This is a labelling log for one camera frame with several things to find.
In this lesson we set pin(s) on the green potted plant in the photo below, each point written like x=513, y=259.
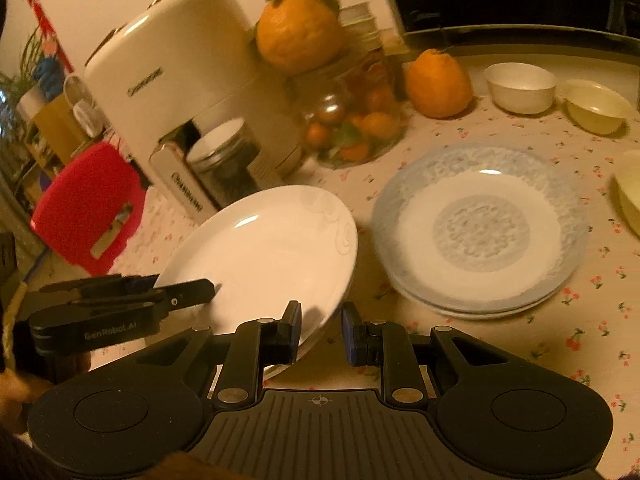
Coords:
x=17, y=80

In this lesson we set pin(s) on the blue patterned plate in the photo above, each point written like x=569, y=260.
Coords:
x=480, y=230
x=475, y=312

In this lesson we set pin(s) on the small white bowl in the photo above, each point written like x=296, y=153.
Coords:
x=520, y=85

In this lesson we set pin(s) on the red plastic stool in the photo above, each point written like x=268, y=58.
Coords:
x=85, y=200

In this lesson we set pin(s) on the wooden shelf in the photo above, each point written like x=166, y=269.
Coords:
x=55, y=125

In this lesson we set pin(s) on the small jar with metal lid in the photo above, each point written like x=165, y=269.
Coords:
x=225, y=165

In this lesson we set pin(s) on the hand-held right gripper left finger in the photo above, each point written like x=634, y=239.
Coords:
x=295, y=330

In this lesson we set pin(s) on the small cream bowl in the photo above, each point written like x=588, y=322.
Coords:
x=595, y=107

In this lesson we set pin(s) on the large cream bowl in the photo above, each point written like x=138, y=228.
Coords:
x=631, y=195

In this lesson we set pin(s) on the red hanging decoration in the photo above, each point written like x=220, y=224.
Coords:
x=42, y=15

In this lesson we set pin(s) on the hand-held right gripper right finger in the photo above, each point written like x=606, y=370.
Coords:
x=350, y=335

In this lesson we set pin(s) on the white plate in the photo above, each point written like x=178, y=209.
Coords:
x=260, y=250

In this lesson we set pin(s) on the glass jar of kumquats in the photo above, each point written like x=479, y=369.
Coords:
x=350, y=130

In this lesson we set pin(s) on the white coffee maker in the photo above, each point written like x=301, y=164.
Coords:
x=175, y=60

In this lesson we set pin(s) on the cherry print tablecloth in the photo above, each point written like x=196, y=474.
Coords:
x=500, y=360

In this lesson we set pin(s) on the orange with leaves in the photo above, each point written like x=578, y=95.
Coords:
x=297, y=30

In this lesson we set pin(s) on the lidded glass jar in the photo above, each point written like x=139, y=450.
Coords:
x=365, y=25

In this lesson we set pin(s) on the person's left hand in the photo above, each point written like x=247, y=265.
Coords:
x=15, y=400

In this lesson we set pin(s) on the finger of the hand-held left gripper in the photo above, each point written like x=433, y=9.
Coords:
x=190, y=295
x=100, y=287

